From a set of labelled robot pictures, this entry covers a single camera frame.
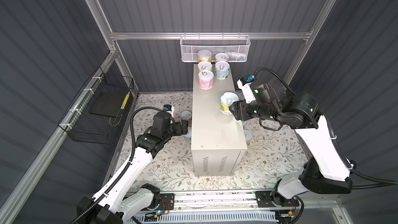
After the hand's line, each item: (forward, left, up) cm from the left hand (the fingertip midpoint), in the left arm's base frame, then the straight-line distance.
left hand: (180, 122), depth 78 cm
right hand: (-8, -24, +19) cm, 31 cm away
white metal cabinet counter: (-20, -16, +13) cm, 28 cm away
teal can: (-1, -39, -16) cm, 42 cm away
